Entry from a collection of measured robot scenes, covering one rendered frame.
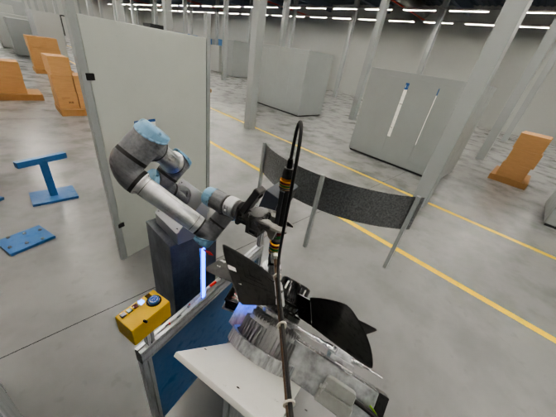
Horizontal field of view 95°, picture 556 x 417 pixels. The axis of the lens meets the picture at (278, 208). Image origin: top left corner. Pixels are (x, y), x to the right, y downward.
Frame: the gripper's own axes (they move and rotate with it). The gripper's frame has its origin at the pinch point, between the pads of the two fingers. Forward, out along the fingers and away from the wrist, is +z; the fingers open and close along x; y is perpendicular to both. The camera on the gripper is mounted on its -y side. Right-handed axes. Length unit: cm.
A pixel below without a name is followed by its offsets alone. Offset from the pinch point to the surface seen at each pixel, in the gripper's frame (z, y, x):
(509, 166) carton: 242, 108, -769
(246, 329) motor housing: 0.3, 33.7, 17.7
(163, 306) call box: -34, 42, 24
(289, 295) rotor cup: 7.2, 25.8, 2.7
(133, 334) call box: -34, 44, 37
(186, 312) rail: -38, 63, 11
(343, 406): 36, 35, 20
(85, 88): -181, -10, -35
